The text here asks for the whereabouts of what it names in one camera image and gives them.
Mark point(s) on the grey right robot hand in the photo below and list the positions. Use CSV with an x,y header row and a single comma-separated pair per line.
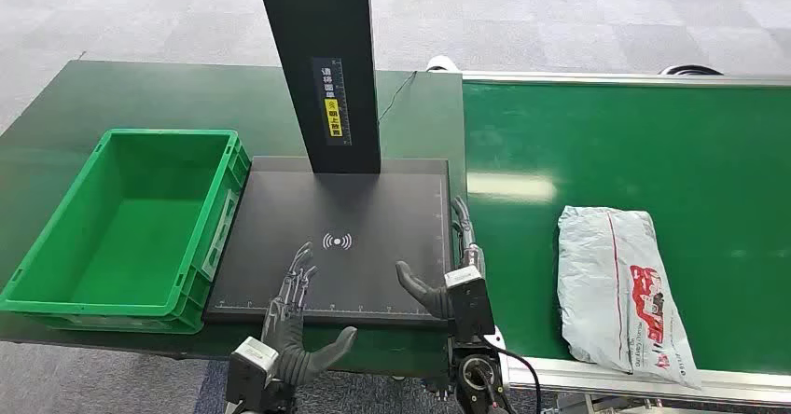
x,y
432,300

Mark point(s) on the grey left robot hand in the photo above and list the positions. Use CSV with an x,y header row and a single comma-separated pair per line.
x,y
287,343

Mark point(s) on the grey poly mailer package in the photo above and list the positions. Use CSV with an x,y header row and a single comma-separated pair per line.
x,y
605,287

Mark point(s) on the black inbound scanner machine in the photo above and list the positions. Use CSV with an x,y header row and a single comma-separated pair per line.
x,y
346,213

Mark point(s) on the green conveyor belt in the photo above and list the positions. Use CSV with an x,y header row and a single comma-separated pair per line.
x,y
618,139

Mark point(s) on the clear crate label pocket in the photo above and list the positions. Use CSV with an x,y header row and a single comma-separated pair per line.
x,y
220,238

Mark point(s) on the green plastic crate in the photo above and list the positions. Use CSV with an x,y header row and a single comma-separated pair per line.
x,y
133,244

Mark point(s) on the ruler label with yellow sticker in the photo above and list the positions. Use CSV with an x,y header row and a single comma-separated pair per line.
x,y
332,102

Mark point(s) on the white round object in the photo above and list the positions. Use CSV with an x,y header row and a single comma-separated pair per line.
x,y
442,64

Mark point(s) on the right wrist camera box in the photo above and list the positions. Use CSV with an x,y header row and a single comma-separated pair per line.
x,y
471,306

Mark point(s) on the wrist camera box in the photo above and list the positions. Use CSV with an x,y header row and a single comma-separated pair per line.
x,y
247,368
471,306

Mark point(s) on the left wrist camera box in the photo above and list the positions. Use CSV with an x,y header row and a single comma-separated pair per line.
x,y
247,368

